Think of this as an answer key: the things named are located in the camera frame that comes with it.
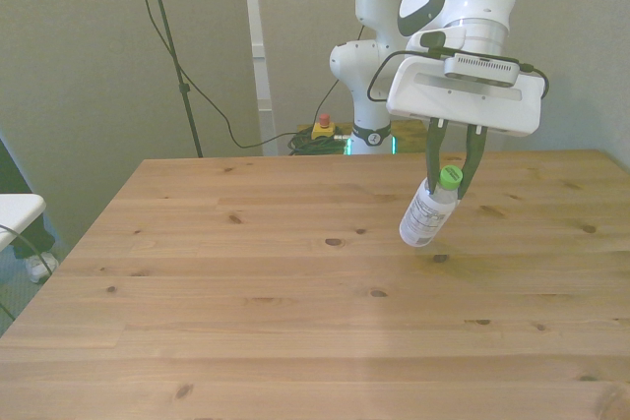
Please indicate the dark trouser leg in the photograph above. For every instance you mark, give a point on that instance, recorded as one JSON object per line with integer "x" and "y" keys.
{"x": 30, "y": 242}

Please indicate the white bottle with green cap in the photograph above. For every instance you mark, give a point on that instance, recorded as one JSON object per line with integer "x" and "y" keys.
{"x": 423, "y": 218}

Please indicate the yellow emergency stop box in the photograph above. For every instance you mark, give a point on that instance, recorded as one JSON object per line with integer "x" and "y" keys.
{"x": 322, "y": 131}

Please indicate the white sneaker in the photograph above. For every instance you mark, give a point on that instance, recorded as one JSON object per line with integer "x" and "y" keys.
{"x": 42, "y": 266}

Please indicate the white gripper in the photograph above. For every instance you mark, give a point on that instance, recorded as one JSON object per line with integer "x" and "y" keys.
{"x": 462, "y": 105}

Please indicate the white side table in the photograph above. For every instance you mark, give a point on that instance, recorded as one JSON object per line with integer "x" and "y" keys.
{"x": 19, "y": 211}

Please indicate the black tripod pole stand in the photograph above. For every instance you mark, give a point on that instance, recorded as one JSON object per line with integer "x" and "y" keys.
{"x": 170, "y": 41}

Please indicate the white vertical board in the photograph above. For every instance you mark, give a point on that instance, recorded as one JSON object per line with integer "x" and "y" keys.
{"x": 258, "y": 46}

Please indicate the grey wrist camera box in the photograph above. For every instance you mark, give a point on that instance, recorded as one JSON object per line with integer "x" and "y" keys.
{"x": 480, "y": 68}

